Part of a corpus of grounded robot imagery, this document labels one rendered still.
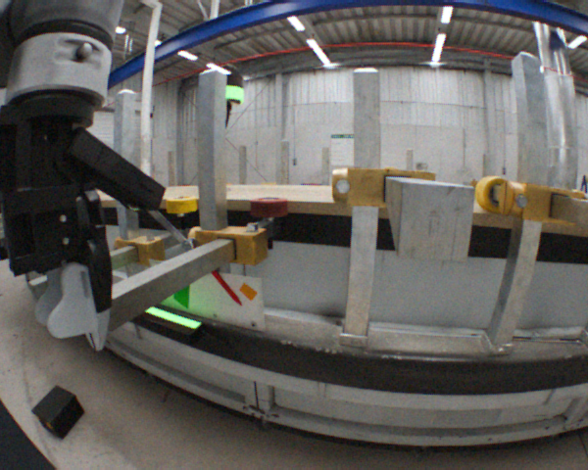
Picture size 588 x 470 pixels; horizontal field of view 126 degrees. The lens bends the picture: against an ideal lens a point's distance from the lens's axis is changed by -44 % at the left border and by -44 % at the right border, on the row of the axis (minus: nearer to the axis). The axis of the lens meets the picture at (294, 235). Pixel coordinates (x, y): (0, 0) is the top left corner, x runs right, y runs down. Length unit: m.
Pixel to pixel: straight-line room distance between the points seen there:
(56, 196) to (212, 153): 0.29
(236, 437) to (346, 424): 0.44
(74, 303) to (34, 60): 0.18
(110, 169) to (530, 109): 0.49
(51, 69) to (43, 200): 0.09
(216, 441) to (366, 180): 1.06
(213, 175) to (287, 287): 0.36
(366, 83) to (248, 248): 0.29
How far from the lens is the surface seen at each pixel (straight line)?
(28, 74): 0.22
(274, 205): 0.53
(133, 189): 0.25
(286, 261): 0.64
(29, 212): 0.20
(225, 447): 1.14
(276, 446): 1.12
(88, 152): 0.23
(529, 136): 0.42
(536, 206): 0.41
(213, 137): 0.43
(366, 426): 0.99
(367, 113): 0.36
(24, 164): 0.22
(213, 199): 0.43
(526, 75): 0.45
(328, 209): 0.57
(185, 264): 0.33
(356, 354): 0.42
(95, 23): 0.24
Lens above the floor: 0.96
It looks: 13 degrees down
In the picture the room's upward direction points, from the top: straight up
